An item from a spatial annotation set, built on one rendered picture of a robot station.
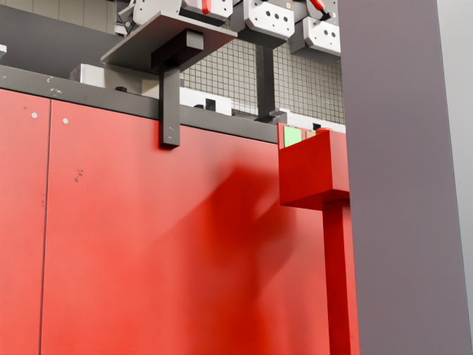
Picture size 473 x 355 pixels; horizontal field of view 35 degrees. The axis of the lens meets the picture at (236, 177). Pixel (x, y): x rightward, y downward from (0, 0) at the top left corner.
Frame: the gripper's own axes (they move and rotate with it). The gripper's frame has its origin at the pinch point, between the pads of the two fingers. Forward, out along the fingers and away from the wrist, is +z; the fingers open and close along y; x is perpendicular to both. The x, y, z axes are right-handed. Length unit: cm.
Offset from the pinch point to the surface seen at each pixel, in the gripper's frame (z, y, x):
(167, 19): -10.6, 5.7, 17.9
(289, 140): 4.9, -25.7, 28.4
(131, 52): 0.4, 4.2, 4.7
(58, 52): 20, -3, -57
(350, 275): 21, -31, 55
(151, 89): 7.9, -4.4, 2.4
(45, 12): 75, -104, -376
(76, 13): 71, -128, -382
